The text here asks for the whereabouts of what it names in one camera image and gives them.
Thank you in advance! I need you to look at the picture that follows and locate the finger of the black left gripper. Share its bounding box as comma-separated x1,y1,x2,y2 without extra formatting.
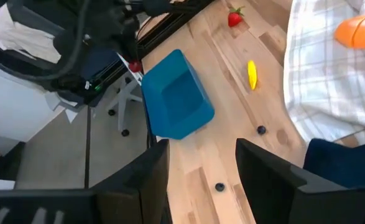
121,34,141,63

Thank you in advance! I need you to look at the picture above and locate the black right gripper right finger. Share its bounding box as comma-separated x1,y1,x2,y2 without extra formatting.
235,138,365,224

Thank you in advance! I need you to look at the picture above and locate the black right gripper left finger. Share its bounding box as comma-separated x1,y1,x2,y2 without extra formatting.
0,139,172,224

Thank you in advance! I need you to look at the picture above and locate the dark red toy cherry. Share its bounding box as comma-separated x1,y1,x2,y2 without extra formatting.
128,60,143,73

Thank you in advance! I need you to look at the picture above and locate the navy blue cloth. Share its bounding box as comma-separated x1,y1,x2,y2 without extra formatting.
303,138,365,189

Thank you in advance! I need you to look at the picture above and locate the red toy strawberry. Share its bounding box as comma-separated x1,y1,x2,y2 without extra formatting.
228,6,245,28

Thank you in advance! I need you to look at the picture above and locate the small yellow toy pepper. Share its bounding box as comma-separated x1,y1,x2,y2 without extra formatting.
247,60,258,91

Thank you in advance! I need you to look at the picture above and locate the orange toy fruit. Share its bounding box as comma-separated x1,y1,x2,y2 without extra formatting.
334,14,365,50

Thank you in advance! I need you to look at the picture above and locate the teal plastic tupperware container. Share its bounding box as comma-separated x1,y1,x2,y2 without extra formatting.
141,49,216,140

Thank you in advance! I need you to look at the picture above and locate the blue office chair white base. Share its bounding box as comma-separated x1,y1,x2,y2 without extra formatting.
82,46,144,138

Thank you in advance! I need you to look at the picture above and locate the white checked cloth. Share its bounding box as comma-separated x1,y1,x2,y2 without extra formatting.
283,0,365,144

